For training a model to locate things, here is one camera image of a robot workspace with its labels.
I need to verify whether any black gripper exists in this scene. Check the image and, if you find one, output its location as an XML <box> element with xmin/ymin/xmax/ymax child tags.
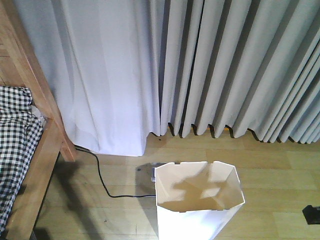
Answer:
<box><xmin>302</xmin><ymin>205</ymin><xmax>320</xmax><ymax>225</ymax></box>

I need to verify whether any white plastic trash bin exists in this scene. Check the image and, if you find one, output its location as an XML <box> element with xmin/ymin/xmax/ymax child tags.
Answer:
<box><xmin>154</xmin><ymin>161</ymin><xmax>246</xmax><ymax>240</ymax></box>

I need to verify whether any white floor power socket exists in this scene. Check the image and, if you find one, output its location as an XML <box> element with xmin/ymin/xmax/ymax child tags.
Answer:
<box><xmin>151</xmin><ymin>162</ymin><xmax>166</xmax><ymax>182</ymax></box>

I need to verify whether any grey curtain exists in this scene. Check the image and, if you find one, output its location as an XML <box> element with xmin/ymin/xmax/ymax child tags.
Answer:
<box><xmin>14</xmin><ymin>0</ymin><xmax>320</xmax><ymax>156</ymax></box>

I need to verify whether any checkered folded duvet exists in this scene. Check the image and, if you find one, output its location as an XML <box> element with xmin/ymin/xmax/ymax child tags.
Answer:
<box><xmin>0</xmin><ymin>115</ymin><xmax>43</xmax><ymax>232</ymax></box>

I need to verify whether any checkered pillow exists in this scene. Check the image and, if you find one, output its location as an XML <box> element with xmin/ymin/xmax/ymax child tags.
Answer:
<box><xmin>0</xmin><ymin>86</ymin><xmax>33</xmax><ymax>121</ymax></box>

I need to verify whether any black power cord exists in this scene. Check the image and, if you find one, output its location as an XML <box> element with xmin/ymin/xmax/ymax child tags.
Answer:
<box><xmin>74</xmin><ymin>146</ymin><xmax>157</xmax><ymax>199</ymax></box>

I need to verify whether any wooden bed frame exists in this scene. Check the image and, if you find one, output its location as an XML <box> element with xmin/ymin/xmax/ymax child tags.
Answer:
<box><xmin>0</xmin><ymin>0</ymin><xmax>77</xmax><ymax>240</ymax></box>

